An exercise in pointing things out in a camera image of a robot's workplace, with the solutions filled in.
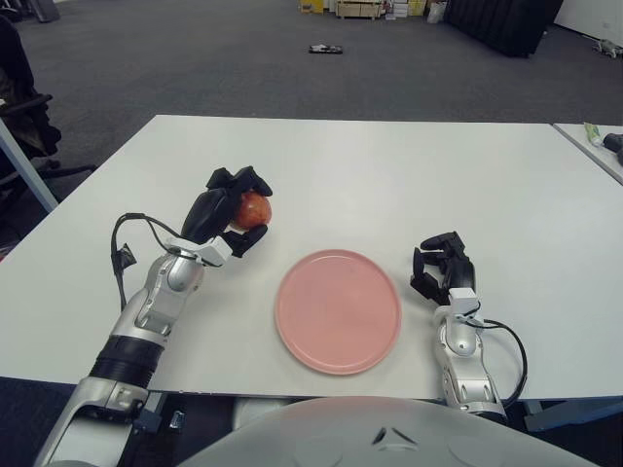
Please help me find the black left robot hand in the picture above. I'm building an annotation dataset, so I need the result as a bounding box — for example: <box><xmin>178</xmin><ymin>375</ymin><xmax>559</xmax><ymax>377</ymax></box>
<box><xmin>165</xmin><ymin>165</ymin><xmax>274</xmax><ymax>268</ymax></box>

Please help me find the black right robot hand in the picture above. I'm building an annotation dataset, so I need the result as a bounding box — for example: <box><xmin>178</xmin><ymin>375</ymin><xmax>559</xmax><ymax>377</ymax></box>
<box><xmin>409</xmin><ymin>231</ymin><xmax>478</xmax><ymax>320</ymax></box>

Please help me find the red apple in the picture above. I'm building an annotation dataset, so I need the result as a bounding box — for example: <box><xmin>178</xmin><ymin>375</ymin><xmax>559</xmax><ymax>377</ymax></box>
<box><xmin>232</xmin><ymin>190</ymin><xmax>273</xmax><ymax>232</ymax></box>

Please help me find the pink round plate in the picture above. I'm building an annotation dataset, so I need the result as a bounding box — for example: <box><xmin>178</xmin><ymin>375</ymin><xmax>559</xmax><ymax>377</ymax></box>
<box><xmin>274</xmin><ymin>248</ymin><xmax>403</xmax><ymax>377</ymax></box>

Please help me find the grey robot torso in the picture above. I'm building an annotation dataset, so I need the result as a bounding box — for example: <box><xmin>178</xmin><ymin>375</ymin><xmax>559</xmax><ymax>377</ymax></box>
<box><xmin>177</xmin><ymin>396</ymin><xmax>623</xmax><ymax>467</ymax></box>

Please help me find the grey slanted desk leg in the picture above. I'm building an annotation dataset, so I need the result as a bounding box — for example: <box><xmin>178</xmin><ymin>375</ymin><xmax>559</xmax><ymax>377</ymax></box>
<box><xmin>0</xmin><ymin>119</ymin><xmax>59</xmax><ymax>215</ymax></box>

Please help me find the grey table leg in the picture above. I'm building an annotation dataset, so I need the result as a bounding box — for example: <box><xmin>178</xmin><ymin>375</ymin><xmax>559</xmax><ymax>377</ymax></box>
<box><xmin>130</xmin><ymin>391</ymin><xmax>166</xmax><ymax>434</ymax></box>

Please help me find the black office chair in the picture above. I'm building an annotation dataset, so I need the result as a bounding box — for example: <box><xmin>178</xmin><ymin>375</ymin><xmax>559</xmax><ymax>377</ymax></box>
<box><xmin>0</xmin><ymin>14</ymin><xmax>98</xmax><ymax>205</ymax></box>

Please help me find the black partition screen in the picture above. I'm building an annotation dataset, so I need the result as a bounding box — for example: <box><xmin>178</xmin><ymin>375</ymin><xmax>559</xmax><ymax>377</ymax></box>
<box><xmin>443</xmin><ymin>0</ymin><xmax>566</xmax><ymax>59</ymax></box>

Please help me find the wooden crate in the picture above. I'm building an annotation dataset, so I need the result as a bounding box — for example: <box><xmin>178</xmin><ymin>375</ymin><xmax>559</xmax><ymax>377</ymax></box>
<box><xmin>335</xmin><ymin>0</ymin><xmax>388</xmax><ymax>20</ymax></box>

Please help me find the small grey quadruped robot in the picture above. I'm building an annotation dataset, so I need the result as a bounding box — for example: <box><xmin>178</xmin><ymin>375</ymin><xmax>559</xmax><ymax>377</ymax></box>
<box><xmin>591</xmin><ymin>38</ymin><xmax>623</xmax><ymax>58</ymax></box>

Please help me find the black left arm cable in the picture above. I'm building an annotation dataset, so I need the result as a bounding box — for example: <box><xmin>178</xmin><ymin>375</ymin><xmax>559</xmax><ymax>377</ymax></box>
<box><xmin>110</xmin><ymin>211</ymin><xmax>196</xmax><ymax>312</ymax></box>

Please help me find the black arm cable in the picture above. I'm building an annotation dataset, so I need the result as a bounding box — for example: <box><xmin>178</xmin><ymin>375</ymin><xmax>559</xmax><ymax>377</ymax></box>
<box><xmin>110</xmin><ymin>211</ymin><xmax>196</xmax><ymax>312</ymax></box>
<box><xmin>469</xmin><ymin>304</ymin><xmax>529</xmax><ymax>410</ymax></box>

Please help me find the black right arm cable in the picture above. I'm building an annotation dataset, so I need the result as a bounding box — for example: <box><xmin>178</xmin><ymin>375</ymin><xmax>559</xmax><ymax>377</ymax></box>
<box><xmin>469</xmin><ymin>304</ymin><xmax>529</xmax><ymax>410</ymax></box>

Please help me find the grey table frame beam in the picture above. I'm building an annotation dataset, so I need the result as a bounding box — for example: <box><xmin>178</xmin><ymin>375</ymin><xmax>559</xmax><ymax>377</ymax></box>
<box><xmin>523</xmin><ymin>398</ymin><xmax>623</xmax><ymax>432</ymax></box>

